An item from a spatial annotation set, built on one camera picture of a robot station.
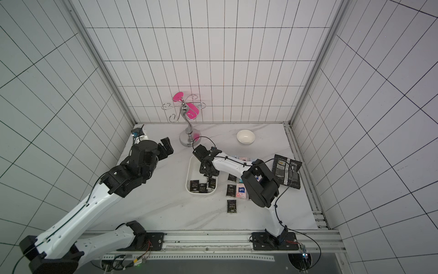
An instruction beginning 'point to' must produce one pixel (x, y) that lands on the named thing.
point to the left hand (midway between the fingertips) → (159, 146)
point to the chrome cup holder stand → (190, 137)
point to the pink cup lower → (193, 112)
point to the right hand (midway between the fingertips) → (201, 172)
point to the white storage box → (193, 172)
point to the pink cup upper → (177, 96)
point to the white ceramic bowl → (245, 136)
